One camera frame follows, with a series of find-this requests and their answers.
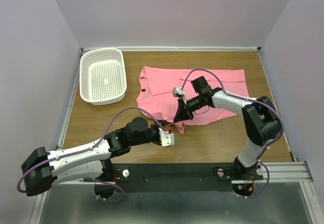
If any pink t shirt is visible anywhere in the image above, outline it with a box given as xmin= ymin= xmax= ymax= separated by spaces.
xmin=136 ymin=66 xmax=249 ymax=135

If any white perforated plastic basket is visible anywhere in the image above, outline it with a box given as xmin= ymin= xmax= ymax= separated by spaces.
xmin=79 ymin=48 xmax=127 ymax=106

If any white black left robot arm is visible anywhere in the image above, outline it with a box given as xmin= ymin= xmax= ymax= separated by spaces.
xmin=17 ymin=117 xmax=174 ymax=196

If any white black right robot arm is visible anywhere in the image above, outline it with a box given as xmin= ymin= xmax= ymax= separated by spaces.
xmin=173 ymin=76 xmax=284 ymax=176

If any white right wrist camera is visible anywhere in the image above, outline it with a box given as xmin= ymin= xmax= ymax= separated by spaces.
xmin=172 ymin=87 xmax=187 ymax=106

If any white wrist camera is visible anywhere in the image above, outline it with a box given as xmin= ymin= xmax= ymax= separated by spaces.
xmin=172 ymin=87 xmax=187 ymax=106
xmin=158 ymin=128 xmax=175 ymax=147

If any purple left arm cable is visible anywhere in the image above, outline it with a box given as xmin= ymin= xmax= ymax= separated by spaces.
xmin=16 ymin=107 xmax=169 ymax=203

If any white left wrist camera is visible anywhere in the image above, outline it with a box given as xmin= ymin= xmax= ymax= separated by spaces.
xmin=158 ymin=128 xmax=175 ymax=147

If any aluminium frame rail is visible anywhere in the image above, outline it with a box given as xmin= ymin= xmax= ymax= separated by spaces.
xmin=40 ymin=161 xmax=314 ymax=184

